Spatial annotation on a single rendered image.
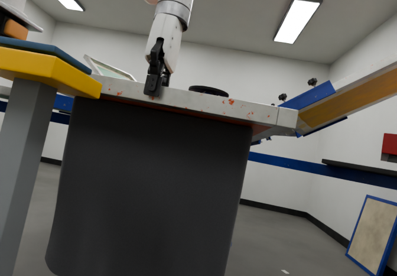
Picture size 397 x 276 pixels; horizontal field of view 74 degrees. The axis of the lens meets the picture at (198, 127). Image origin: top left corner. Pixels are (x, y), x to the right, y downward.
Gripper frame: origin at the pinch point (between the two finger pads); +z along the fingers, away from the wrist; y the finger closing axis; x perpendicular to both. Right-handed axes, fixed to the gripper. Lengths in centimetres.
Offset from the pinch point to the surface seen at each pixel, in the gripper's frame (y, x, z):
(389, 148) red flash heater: -66, 87, -6
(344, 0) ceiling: -265, 132, -202
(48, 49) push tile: 24.1, -7.9, 1.8
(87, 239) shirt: -8.2, -11.0, 36.2
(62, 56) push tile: 22.2, -7.1, 1.9
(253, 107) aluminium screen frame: 1.9, 20.4, 0.1
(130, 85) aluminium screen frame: 1.9, -5.0, 0.1
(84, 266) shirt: -8.8, -10.7, 42.7
